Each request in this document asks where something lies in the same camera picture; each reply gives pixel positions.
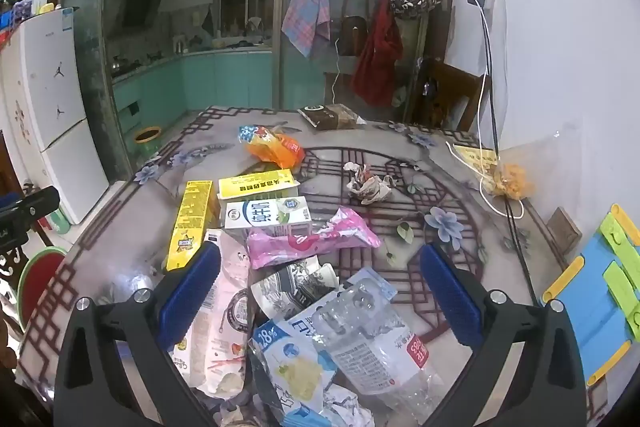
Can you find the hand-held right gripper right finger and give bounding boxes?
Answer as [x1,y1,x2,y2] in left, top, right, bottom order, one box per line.
[419,242,588,427]

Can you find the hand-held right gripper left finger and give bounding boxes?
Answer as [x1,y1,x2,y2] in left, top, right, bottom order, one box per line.
[52,241,223,427]

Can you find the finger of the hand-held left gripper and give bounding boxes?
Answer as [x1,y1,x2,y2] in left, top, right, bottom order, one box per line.
[0,186,61,224]

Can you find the green detergent bottle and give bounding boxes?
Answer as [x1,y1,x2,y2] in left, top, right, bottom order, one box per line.
[47,204,71,235]

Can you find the white pink snack bag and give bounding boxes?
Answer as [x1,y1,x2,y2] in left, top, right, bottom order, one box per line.
[170,229,251,400]

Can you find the carved wooden chair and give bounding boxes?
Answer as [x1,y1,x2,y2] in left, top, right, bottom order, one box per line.
[0,252,23,338]

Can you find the yellow juice carton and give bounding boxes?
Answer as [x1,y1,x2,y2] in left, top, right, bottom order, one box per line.
[165,180,221,272]

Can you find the clear plastic bottle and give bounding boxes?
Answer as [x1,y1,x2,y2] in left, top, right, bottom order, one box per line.
[312,279,446,413]

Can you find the white refrigerator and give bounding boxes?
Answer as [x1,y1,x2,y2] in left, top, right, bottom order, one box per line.
[0,9,111,225]

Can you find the white green milk carton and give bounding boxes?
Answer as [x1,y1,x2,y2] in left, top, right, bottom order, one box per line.
[223,196,313,240]

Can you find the blue white snack bag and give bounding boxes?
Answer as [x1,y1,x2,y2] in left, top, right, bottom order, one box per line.
[248,267,398,427]

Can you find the green bin yellow rim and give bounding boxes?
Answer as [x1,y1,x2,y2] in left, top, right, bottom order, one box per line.
[133,126,163,158]

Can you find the yellow white medicine box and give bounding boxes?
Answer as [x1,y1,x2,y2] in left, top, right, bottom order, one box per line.
[216,169,302,202]

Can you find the clear bag of orange snacks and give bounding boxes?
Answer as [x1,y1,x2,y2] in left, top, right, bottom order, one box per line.
[492,132,566,202]

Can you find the small wooden block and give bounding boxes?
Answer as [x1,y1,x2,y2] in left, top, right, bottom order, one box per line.
[546,207,583,253]

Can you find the blue yellow folding stool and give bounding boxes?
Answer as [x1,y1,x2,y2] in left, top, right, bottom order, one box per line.
[542,203,640,388]

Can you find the crumpled colourful paper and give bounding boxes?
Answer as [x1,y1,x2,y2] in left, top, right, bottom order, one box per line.
[344,162,395,206]

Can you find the pink plastic wrapper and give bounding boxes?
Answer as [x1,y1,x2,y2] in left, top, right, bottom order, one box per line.
[246,206,382,270]

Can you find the yellow paper sheet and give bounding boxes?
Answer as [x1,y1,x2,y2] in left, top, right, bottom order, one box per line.
[452,144,498,180]

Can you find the orange snack bag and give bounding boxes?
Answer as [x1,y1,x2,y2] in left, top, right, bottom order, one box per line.
[237,124,306,170]

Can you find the glass sliding door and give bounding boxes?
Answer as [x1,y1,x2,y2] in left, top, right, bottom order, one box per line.
[50,0,453,180]

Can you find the pile of small colourful items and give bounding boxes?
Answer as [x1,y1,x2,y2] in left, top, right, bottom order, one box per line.
[0,0,36,38]

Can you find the brown wooden chair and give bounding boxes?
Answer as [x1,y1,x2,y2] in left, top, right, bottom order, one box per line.
[407,57,486,132]

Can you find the green kitchen cabinets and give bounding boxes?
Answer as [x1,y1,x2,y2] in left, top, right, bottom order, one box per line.
[111,49,273,128]

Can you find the dark brown snack packet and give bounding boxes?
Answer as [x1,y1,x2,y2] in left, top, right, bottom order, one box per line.
[298,103,368,131]

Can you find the red garment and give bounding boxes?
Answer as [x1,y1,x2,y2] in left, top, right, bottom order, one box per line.
[350,0,405,108]

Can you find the dark handbag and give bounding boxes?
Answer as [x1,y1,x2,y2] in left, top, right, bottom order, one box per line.
[341,15,368,58]

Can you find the black cable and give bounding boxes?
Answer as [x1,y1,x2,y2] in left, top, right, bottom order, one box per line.
[480,9,538,303]

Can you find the white charging cable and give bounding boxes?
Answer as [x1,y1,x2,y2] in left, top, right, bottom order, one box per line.
[447,7,526,220]

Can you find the thin white cord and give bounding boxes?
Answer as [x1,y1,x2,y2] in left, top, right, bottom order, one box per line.
[330,37,343,102]

